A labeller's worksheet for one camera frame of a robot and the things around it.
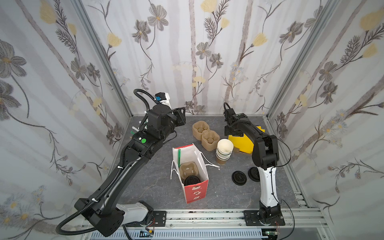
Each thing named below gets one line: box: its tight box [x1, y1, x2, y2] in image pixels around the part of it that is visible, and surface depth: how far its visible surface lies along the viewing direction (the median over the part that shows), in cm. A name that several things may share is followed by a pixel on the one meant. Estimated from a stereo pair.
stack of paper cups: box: [215, 138, 234, 164], surface depth 84 cm
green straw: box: [177, 149, 182, 168], surface depth 80 cm
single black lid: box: [231, 170, 247, 186], surface depth 88 cm
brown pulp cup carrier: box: [192, 120, 221, 152], surface depth 99 cm
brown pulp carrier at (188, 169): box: [179, 161, 199, 185], surface depth 90 cm
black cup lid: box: [184, 175, 201, 186], surface depth 76 cm
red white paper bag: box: [170, 143, 220, 204], surface depth 74 cm
